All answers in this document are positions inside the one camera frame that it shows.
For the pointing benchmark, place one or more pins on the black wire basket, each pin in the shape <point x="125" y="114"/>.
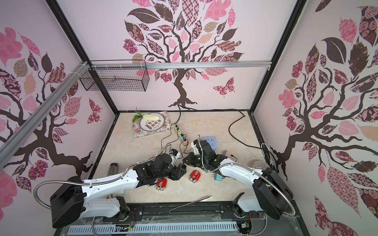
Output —
<point x="116" y="75"/>

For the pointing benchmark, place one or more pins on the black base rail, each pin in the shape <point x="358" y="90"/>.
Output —
<point x="225" y="209"/>

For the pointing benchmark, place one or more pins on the red shaver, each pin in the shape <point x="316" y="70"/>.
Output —
<point x="161" y="184"/>
<point x="195" y="176"/>

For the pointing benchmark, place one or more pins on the white patterned plate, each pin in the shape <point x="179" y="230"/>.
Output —
<point x="152" y="125"/>

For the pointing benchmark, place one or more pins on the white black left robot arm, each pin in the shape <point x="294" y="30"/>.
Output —
<point x="77" y="198"/>

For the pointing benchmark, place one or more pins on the pink charger adapter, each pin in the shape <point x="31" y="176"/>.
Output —
<point x="225" y="153"/>

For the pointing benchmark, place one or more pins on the aluminium rail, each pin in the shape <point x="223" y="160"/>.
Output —
<point x="12" y="145"/>
<point x="183" y="65"/>

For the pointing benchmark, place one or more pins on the light blue round socket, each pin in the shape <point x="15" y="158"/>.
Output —
<point x="212" y="141"/>

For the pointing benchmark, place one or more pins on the aluminium rail left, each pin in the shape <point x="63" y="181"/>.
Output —
<point x="12" y="145"/>

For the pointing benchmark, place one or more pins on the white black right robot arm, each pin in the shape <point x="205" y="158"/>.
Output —
<point x="271" y="195"/>

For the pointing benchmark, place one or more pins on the aluminium rail back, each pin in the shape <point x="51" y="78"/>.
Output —
<point x="183" y="65"/>

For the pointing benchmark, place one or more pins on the white flower with leaves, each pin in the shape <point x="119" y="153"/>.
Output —
<point x="149" y="117"/>

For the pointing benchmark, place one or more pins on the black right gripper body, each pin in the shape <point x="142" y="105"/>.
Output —
<point x="194" y="159"/>

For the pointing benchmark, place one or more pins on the white power strip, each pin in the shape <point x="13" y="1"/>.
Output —
<point x="177" y="140"/>

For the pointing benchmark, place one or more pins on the white slotted cable duct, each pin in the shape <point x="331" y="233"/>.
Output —
<point x="118" y="229"/>

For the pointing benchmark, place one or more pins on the floral placemat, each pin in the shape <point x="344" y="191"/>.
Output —
<point x="139" y="133"/>

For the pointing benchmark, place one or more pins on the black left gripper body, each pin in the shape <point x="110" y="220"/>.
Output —
<point x="173" y="174"/>

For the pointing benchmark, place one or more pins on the glass spice jar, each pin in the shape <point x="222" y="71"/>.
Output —
<point x="113" y="169"/>

